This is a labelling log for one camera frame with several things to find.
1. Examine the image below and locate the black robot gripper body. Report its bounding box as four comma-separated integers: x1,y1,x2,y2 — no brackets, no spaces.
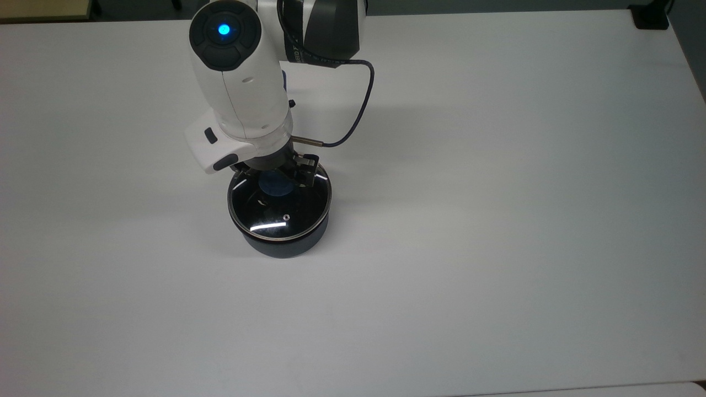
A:
243,144,303,173

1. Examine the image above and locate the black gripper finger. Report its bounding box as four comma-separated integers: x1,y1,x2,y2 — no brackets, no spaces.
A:
293,153,322,189
231,161,261,180

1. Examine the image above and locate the glass lid with blue knob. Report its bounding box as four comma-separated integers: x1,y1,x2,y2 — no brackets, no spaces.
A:
227,161,333,243

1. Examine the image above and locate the light wooden furniture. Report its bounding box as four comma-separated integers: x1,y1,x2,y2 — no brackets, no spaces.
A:
0,0,93,24

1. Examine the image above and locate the black table clamp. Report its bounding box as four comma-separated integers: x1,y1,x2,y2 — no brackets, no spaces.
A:
629,0,675,31

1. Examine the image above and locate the dark saucepan with blue handle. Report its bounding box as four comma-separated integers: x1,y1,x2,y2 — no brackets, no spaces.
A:
226,71,333,259

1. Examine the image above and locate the thin dark cable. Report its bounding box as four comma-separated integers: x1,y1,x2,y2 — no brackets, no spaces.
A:
276,0,376,148

